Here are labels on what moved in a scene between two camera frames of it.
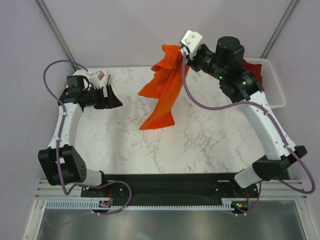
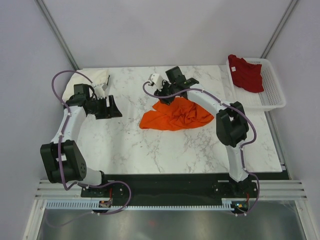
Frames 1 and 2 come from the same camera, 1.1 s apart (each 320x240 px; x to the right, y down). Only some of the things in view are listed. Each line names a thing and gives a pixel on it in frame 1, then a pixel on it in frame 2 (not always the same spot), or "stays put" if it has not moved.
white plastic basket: [271, 87] stays put
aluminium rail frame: [270, 189] stays put
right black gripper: [191, 63] to [161, 93]
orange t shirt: [166, 84] to [181, 113]
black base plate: [171, 187] stays put
